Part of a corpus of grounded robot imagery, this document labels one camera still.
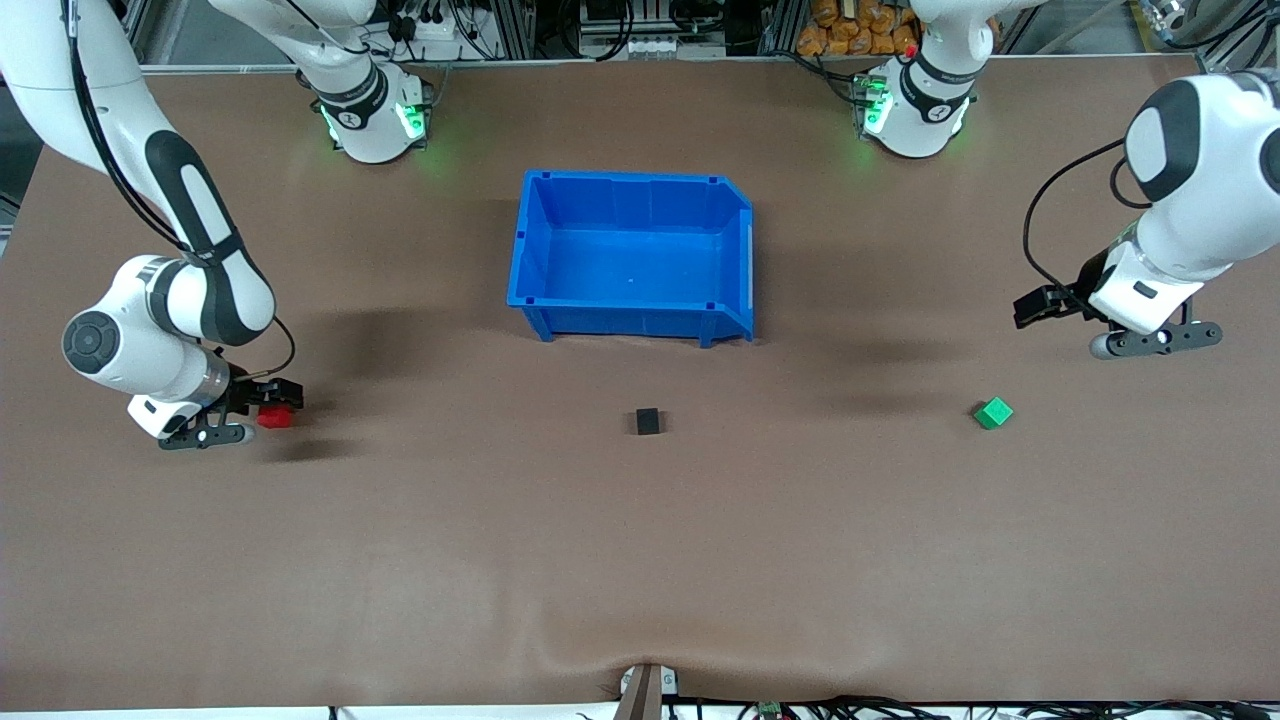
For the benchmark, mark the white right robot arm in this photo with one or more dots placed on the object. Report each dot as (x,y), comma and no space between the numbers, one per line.
(200,210)

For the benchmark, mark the aluminium frame profile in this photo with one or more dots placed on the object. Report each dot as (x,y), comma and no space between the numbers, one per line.
(1240,35)
(140,30)

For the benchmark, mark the bag of orange items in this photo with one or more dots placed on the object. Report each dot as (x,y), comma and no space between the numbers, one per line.
(850,35)

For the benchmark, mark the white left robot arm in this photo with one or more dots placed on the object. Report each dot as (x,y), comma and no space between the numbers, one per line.
(1200,210)

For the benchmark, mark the blue plastic storage bin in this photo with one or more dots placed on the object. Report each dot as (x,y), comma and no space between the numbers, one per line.
(630,260)

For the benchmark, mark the red cube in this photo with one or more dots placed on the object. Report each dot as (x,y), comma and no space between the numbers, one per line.
(275,419)

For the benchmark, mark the table edge bracket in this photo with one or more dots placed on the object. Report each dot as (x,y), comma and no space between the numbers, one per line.
(645,695)

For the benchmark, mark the green cube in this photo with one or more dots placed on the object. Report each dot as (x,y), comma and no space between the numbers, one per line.
(993,413)

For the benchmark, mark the white socket block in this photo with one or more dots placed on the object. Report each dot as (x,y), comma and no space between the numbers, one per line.
(650,47)

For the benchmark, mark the white power strip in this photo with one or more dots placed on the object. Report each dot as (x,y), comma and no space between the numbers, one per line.
(440,35)

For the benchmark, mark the silver table edge rail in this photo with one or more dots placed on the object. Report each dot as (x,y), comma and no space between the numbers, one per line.
(500,63)

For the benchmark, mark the black cube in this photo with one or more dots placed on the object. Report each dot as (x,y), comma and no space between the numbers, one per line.
(648,422)

